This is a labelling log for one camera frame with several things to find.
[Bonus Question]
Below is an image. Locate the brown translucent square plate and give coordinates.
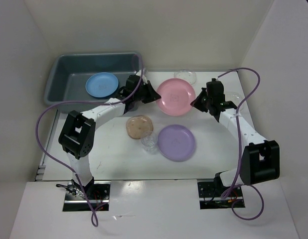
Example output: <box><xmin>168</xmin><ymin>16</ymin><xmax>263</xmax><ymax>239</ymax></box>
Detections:
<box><xmin>126</xmin><ymin>115</ymin><xmax>154</xmax><ymax>139</ymax></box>

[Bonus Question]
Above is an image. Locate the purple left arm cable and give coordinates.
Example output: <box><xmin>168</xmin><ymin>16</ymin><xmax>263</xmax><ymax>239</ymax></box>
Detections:
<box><xmin>36</xmin><ymin>54</ymin><xmax>147</xmax><ymax>228</ymax></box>

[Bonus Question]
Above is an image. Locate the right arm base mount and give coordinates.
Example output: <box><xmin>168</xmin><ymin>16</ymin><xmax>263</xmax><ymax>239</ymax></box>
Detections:
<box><xmin>197</xmin><ymin>179</ymin><xmax>245</xmax><ymax>210</ymax></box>

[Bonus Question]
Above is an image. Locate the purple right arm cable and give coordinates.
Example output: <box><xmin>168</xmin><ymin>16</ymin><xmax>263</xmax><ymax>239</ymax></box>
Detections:
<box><xmin>217</xmin><ymin>67</ymin><xmax>265</xmax><ymax>221</ymax></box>

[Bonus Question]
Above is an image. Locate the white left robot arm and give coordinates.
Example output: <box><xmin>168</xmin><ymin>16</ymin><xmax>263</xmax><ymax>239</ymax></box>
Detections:
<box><xmin>58</xmin><ymin>75</ymin><xmax>161</xmax><ymax>199</ymax></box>

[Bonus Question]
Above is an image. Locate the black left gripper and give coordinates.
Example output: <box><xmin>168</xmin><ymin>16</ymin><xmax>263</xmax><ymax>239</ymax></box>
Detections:
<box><xmin>133</xmin><ymin>80</ymin><xmax>160</xmax><ymax>104</ymax></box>

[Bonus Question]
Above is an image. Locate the pink plastic plate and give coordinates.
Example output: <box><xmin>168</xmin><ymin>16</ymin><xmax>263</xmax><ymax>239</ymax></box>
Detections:
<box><xmin>156</xmin><ymin>78</ymin><xmax>196</xmax><ymax>116</ymax></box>

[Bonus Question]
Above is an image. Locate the clear dish at back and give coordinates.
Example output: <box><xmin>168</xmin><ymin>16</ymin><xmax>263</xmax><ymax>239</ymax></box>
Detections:
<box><xmin>174</xmin><ymin>70</ymin><xmax>197</xmax><ymax>85</ymax></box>

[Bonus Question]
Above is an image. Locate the clear bowl at right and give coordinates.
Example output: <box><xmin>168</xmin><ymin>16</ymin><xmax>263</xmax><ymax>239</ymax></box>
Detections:
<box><xmin>224</xmin><ymin>92</ymin><xmax>244</xmax><ymax>107</ymax></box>

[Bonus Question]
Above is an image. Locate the grey plastic bin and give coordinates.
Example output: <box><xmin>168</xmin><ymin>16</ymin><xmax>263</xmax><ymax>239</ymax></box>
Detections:
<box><xmin>43</xmin><ymin>52</ymin><xmax>142</xmax><ymax>106</ymax></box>

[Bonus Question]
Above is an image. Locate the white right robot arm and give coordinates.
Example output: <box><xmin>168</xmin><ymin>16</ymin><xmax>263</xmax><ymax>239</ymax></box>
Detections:
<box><xmin>191</xmin><ymin>78</ymin><xmax>280</xmax><ymax>198</ymax></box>

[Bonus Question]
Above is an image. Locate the blue plastic plate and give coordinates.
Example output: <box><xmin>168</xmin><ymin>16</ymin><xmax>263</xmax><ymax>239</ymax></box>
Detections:
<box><xmin>85</xmin><ymin>72</ymin><xmax>119</xmax><ymax>98</ymax></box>

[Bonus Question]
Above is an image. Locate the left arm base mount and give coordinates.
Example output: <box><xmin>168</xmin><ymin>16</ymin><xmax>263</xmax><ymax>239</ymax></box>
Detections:
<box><xmin>56</xmin><ymin>181</ymin><xmax>111</xmax><ymax>212</ymax></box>

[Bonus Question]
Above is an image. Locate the purple plastic plate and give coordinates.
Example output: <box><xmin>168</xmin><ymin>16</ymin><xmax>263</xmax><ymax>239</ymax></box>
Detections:
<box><xmin>157</xmin><ymin>124</ymin><xmax>196</xmax><ymax>162</ymax></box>

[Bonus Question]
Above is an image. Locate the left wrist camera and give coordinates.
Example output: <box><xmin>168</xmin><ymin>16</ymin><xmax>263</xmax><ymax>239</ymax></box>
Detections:
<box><xmin>134</xmin><ymin>68</ymin><xmax>148</xmax><ymax>84</ymax></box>

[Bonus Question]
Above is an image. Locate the clear plastic cup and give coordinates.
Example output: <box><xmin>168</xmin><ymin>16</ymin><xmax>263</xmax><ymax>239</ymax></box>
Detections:
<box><xmin>140</xmin><ymin>131</ymin><xmax>158</xmax><ymax>152</ymax></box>

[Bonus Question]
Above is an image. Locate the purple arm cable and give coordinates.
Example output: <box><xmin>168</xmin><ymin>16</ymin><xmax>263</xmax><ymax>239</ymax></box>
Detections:
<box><xmin>217</xmin><ymin>67</ymin><xmax>265</xmax><ymax>221</ymax></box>
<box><xmin>36</xmin><ymin>54</ymin><xmax>147</xmax><ymax>228</ymax></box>

